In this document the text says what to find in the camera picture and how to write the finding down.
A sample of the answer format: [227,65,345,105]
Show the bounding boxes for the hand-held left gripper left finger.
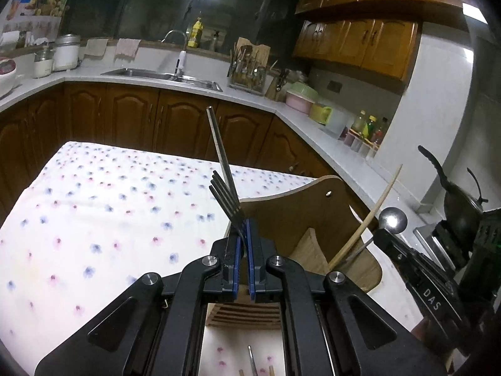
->
[34,235,240,376]

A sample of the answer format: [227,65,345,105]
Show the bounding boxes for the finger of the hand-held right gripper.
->
[374,228,466,324]

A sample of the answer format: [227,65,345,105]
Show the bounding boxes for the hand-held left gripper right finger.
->
[243,219,447,376]

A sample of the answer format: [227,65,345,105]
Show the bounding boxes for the metal fork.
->
[209,170,248,261]

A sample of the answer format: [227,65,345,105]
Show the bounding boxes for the metal spoon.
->
[340,207,408,267]

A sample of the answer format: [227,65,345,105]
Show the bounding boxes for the wooden utensil holder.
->
[204,175,383,330]

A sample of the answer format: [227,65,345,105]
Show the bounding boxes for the long wooden chopstick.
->
[328,164,404,270]

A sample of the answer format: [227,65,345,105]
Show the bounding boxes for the dish rack with utensils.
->
[228,55,268,95]

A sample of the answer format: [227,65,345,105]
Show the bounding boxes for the person's right hand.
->
[411,315,436,345]

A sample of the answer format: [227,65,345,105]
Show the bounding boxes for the steel gas stove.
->
[413,219,472,273]

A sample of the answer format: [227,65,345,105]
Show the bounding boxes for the black wok with lid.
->
[417,145,489,231]

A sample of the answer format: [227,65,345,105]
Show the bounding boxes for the floral white tablecloth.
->
[0,141,431,376]

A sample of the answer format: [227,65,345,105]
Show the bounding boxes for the white plastic container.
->
[324,109,350,138]

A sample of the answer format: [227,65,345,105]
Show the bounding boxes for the pink and green container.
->
[285,81,319,115]

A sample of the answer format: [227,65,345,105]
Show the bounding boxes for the wooden lower cabinets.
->
[0,81,355,214]

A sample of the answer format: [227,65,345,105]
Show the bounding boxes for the wooden cabinets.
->
[0,81,355,214]
[293,0,472,84]

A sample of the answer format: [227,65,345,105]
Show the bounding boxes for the knife block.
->
[265,68,291,101]

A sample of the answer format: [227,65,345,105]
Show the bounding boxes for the steel sink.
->
[101,68,224,93]

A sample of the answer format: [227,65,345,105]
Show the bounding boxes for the wooden cutting board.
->
[233,37,271,68]

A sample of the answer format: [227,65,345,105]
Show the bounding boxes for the chrome faucet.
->
[162,29,189,76]

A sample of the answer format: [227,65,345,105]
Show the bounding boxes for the yellow bottle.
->
[187,17,204,48]

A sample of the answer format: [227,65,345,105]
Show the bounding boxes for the pink dish cloth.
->
[115,38,141,62]

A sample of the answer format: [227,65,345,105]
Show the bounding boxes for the wooden upper cabinets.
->
[293,0,472,84]

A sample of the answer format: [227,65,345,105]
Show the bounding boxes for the cream dish cloth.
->
[85,38,109,58]

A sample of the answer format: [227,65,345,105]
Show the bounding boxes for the white pot with steel lid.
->
[52,34,81,72]

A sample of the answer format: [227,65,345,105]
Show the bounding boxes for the dark window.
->
[63,0,307,53]

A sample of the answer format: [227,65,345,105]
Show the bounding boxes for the glass jar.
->
[33,46,54,79]

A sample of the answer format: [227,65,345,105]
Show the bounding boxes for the red and white rice cooker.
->
[0,57,21,95]

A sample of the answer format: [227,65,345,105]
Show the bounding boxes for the fruit wall poster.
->
[4,0,72,33]

